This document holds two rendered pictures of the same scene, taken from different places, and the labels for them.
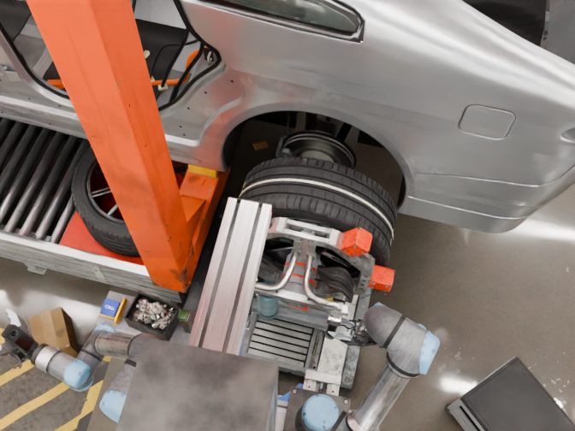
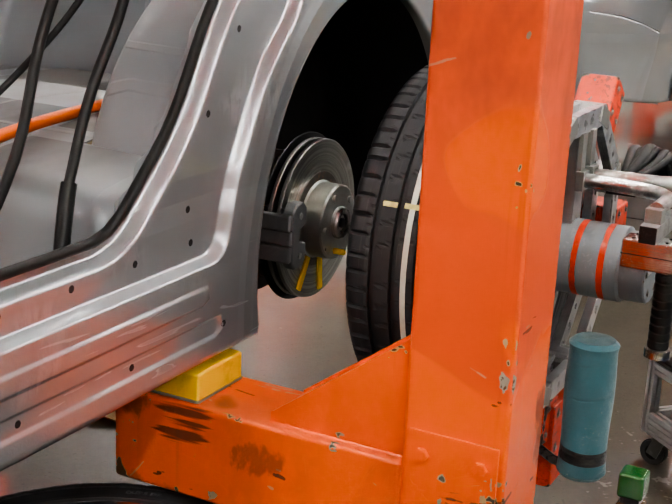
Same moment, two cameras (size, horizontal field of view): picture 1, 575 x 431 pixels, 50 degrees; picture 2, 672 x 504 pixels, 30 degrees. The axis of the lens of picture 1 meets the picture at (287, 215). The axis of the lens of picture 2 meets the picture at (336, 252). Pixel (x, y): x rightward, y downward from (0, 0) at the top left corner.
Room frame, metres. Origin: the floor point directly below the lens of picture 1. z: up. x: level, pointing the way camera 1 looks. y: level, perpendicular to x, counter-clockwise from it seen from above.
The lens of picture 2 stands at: (0.83, 2.21, 1.48)
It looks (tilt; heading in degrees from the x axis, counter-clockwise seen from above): 16 degrees down; 285
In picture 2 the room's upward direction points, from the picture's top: 3 degrees clockwise
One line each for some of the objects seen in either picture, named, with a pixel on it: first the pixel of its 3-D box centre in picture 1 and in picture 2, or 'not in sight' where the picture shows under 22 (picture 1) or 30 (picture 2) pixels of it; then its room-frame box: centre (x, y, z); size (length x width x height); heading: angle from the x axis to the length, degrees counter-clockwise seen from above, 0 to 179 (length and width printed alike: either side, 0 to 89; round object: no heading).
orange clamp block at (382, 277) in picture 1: (381, 278); (603, 218); (0.96, -0.39, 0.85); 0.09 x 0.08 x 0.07; 78
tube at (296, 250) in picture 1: (272, 263); (620, 176); (0.92, 0.05, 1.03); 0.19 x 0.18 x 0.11; 168
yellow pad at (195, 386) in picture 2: (206, 160); (187, 368); (1.57, 0.39, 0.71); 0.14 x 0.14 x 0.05; 78
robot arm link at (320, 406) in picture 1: (321, 416); not in sight; (0.39, -0.15, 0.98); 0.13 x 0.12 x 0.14; 58
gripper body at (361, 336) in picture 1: (369, 334); not in sight; (0.72, -0.33, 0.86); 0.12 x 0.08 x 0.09; 78
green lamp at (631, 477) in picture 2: (183, 315); (633, 482); (0.83, 0.41, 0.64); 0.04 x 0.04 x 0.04; 78
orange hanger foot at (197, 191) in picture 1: (195, 192); (276, 398); (1.40, 0.42, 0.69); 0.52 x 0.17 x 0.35; 168
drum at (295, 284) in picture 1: (299, 277); (596, 259); (0.95, -0.06, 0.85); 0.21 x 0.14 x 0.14; 168
